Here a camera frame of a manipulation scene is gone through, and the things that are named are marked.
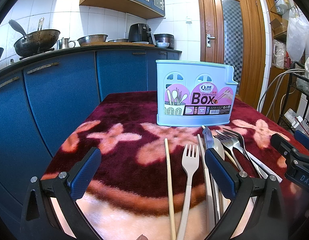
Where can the black rice cooker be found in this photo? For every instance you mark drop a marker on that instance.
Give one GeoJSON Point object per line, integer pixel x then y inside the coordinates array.
{"type": "Point", "coordinates": [168, 38]}

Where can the white small bowl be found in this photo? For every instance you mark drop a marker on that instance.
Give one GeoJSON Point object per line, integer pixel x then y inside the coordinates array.
{"type": "Point", "coordinates": [162, 44]}

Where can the white chopstick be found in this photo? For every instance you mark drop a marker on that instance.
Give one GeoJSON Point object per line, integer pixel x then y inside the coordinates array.
{"type": "Point", "coordinates": [263, 166]}

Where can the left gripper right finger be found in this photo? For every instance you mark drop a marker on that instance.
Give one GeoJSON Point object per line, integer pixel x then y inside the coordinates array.
{"type": "Point", "coordinates": [268, 218]}

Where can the black air fryer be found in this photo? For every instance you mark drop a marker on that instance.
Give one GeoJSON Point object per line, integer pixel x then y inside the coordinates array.
{"type": "Point", "coordinates": [140, 32]}

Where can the steel fork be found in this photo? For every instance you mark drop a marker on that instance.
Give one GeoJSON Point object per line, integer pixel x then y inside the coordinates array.
{"type": "Point", "coordinates": [233, 134]}
{"type": "Point", "coordinates": [228, 143]}

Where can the black wok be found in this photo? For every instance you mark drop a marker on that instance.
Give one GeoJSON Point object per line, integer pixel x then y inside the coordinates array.
{"type": "Point", "coordinates": [35, 42]}

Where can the small steel bowl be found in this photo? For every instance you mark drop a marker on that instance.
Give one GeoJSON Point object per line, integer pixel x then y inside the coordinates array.
{"type": "Point", "coordinates": [119, 40]}

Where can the blue lower kitchen cabinets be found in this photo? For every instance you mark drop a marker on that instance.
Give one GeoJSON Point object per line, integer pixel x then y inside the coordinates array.
{"type": "Point", "coordinates": [45, 97]}

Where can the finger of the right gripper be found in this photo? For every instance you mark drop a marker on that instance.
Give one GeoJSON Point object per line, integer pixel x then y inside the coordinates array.
{"type": "Point", "coordinates": [302, 138]}
{"type": "Point", "coordinates": [294, 159]}

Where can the wooden chopstick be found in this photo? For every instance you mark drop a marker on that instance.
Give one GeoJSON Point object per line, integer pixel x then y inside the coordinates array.
{"type": "Point", "coordinates": [170, 193]}

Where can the steel pitcher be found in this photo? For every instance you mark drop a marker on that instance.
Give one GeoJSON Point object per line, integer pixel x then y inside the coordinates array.
{"type": "Point", "coordinates": [65, 43]}

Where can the white power strip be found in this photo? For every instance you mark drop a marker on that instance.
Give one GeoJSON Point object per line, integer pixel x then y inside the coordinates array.
{"type": "Point", "coordinates": [296, 121]}

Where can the white plastic bag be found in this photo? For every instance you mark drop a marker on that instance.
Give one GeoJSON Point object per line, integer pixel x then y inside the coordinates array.
{"type": "Point", "coordinates": [297, 34]}

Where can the wooden shelf unit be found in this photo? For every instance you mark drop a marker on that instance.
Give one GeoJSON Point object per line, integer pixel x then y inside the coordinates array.
{"type": "Point", "coordinates": [280, 96]}

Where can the beige plastic spoon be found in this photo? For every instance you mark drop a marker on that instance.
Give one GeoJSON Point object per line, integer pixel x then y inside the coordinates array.
{"type": "Point", "coordinates": [219, 148]}

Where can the wooden door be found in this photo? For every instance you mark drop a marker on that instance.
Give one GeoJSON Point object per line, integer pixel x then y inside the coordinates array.
{"type": "Point", "coordinates": [233, 33]}

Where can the light blue chopsticks box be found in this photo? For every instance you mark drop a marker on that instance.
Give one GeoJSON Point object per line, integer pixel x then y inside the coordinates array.
{"type": "Point", "coordinates": [192, 94]}

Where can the beige plastic fork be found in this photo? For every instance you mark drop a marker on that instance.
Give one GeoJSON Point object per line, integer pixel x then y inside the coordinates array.
{"type": "Point", "coordinates": [190, 164]}

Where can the steel colander bowl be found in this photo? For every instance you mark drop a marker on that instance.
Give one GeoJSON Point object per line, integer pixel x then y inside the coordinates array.
{"type": "Point", "coordinates": [92, 40]}

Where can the red floral plush tablecloth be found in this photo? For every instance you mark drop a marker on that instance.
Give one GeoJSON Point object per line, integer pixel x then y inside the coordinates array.
{"type": "Point", "coordinates": [128, 195]}

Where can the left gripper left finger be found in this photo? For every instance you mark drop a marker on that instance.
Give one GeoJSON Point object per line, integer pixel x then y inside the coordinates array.
{"type": "Point", "coordinates": [39, 219]}

